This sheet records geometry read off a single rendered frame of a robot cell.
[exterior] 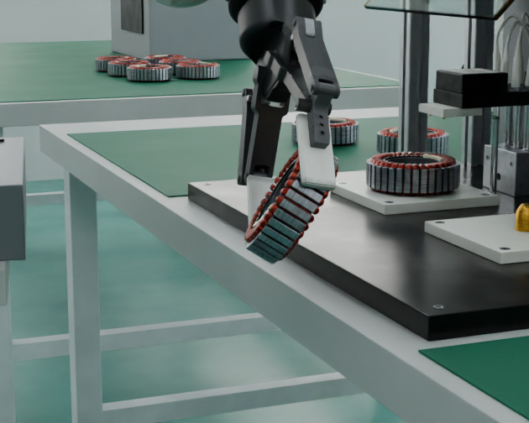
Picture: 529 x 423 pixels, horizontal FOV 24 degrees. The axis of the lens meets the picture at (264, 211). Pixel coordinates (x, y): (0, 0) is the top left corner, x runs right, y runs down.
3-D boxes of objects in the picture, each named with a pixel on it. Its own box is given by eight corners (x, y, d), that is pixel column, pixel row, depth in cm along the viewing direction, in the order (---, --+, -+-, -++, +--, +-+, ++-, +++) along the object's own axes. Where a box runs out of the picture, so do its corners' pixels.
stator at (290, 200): (305, 195, 117) (272, 175, 116) (357, 138, 108) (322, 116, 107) (261, 285, 110) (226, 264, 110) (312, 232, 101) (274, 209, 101)
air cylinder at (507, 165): (514, 196, 148) (515, 152, 147) (481, 186, 155) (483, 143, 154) (549, 194, 150) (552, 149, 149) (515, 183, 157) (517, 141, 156)
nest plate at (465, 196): (384, 215, 138) (384, 204, 138) (329, 191, 152) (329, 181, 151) (499, 205, 143) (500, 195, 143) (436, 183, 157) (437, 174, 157)
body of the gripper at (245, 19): (224, 28, 120) (228, 109, 116) (256, -22, 113) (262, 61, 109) (294, 42, 123) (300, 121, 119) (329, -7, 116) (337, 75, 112)
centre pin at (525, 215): (521, 232, 124) (522, 206, 123) (510, 228, 126) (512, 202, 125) (537, 231, 124) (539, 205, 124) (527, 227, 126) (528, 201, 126)
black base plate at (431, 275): (427, 342, 100) (428, 315, 99) (187, 199, 158) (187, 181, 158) (863, 286, 116) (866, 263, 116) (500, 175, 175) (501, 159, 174)
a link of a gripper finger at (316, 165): (326, 121, 107) (329, 117, 107) (332, 191, 104) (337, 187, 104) (295, 116, 106) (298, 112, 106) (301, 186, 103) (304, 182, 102)
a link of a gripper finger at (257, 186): (248, 174, 115) (245, 177, 116) (252, 242, 112) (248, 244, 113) (278, 178, 116) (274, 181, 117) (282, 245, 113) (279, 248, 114)
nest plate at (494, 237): (500, 264, 116) (500, 252, 116) (423, 232, 129) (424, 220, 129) (631, 251, 121) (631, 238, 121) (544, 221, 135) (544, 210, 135)
